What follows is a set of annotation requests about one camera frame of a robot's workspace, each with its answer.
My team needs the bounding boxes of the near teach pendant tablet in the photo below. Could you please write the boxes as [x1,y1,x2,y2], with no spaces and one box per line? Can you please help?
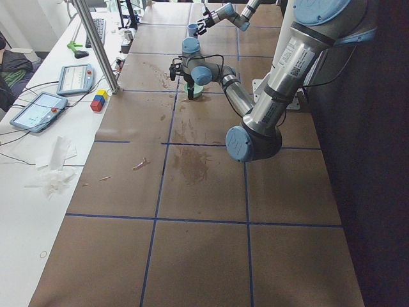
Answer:
[10,92,68,133]

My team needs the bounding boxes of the red blue yellow blocks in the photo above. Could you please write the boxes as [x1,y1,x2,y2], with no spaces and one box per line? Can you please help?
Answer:
[90,90,109,112]

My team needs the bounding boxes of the black keyboard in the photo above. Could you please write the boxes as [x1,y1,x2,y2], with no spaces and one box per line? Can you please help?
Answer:
[85,18,106,48]

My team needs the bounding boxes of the teach pendant tablet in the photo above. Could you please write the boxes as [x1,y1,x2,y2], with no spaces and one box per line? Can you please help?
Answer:
[56,64,95,97]
[10,92,68,133]

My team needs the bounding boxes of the small metal cup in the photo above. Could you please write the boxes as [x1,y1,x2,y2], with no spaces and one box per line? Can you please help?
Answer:
[124,30,134,41]

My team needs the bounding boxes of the mint green bowl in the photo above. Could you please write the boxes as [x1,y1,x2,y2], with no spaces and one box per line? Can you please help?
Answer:
[183,83,204,98]

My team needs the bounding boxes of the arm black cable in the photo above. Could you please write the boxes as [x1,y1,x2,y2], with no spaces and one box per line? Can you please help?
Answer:
[172,54,243,116]

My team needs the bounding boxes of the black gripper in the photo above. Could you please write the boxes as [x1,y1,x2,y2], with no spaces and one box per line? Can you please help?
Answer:
[169,58,194,100]
[196,8,215,35]

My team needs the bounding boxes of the far teach pendant tablet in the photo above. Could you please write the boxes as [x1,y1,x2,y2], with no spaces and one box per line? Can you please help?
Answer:
[56,64,95,97]

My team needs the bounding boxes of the green handled tool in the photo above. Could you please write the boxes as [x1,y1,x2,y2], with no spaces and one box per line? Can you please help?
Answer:
[67,41,89,59]

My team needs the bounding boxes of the aluminium frame post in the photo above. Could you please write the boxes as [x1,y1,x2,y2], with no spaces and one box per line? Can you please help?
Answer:
[72,0,120,94]

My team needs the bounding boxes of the crumpled white tissue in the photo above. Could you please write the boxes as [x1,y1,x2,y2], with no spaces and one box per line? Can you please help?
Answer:
[24,136,77,198]

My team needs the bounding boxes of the white pedestal column base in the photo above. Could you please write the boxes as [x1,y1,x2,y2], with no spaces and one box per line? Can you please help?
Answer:
[253,1,295,102]

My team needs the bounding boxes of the light blue cup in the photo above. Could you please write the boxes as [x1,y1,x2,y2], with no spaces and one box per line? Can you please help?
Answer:
[187,23,199,38]

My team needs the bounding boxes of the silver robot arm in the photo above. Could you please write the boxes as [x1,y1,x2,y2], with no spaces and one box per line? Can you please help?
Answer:
[169,1,378,162]
[196,0,261,35]

